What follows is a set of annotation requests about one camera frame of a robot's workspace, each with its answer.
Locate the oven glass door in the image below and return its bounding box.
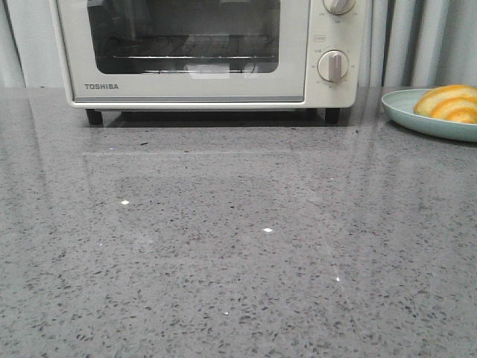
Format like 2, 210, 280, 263
51, 1, 311, 103

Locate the cream Toshiba toaster oven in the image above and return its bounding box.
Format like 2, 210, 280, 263
50, 1, 367, 125

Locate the croissant bread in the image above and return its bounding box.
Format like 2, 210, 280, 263
414, 84, 476, 125

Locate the oven control knob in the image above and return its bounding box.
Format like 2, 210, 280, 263
323, 0, 356, 16
318, 50, 349, 83

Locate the wire oven rack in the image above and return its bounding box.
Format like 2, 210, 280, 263
107, 34, 279, 60

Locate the lower oven control knob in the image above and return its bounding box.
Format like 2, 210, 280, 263
318, 50, 349, 83

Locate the upper oven control knob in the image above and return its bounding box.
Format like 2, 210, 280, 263
323, 0, 356, 16

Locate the light green plate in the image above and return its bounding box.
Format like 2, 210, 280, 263
382, 89, 476, 143

